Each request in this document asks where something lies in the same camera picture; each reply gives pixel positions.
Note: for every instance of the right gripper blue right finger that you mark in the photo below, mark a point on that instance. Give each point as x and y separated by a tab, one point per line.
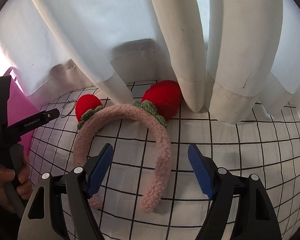
204	170

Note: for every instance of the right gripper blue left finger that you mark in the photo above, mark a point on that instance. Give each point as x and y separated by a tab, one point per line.
97	167

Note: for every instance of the person's left hand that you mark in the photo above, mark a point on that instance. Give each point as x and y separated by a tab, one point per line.
24	190

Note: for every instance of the pink plastic tub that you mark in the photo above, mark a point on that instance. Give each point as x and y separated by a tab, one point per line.
19	107

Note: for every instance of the white checked tablecloth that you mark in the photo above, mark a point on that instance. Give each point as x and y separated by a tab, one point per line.
268	146

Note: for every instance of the white curtain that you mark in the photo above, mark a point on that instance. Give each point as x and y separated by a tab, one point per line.
226	55

